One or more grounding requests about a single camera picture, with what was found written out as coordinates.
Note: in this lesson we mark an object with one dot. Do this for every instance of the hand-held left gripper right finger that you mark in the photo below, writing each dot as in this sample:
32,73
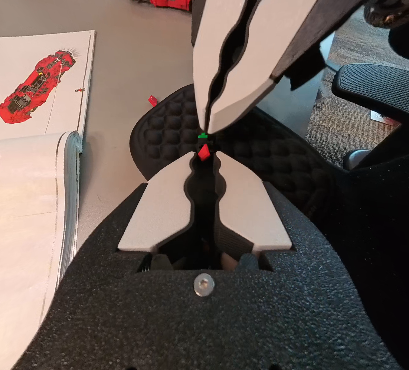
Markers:
252,210

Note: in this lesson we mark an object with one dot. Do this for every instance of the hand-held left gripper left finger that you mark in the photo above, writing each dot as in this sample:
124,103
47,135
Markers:
159,207

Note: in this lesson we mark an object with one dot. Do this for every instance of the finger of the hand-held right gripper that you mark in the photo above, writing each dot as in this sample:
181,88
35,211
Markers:
217,25
271,41

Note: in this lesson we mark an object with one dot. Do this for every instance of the small red lego piece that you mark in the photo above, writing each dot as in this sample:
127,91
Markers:
204,152

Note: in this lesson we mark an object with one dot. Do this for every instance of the red sloped lego piece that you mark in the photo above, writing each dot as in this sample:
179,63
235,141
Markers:
152,101

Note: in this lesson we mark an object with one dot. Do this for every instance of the lego instruction booklet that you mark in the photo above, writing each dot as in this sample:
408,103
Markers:
32,184

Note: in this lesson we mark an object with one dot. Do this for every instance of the large black wrist rest pad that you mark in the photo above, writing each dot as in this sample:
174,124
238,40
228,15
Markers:
166,127

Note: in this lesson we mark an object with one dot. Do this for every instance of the black mesh chair armrest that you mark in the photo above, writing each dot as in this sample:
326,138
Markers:
370,88

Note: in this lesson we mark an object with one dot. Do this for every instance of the grey chair base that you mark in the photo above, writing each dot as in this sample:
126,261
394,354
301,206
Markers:
356,159

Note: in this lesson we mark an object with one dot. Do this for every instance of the small printed card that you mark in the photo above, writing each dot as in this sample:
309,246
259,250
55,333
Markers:
385,118

